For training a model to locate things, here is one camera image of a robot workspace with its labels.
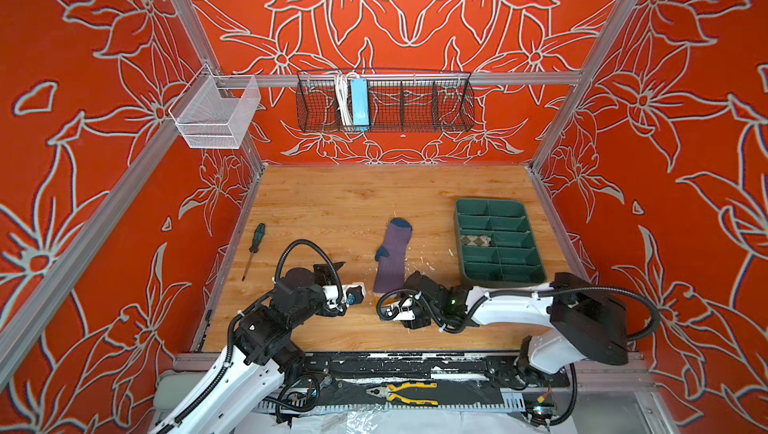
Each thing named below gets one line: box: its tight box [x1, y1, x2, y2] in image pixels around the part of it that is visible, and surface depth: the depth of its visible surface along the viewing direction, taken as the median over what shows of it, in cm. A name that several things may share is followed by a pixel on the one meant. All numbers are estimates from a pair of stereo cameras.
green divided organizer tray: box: [454, 198, 547, 286], surface depth 94 cm
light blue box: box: [350, 78, 370, 127], surface depth 91 cm
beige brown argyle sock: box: [460, 235, 492, 247], surface depth 94 cm
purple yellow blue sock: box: [373, 218, 413, 293], surface depth 96 cm
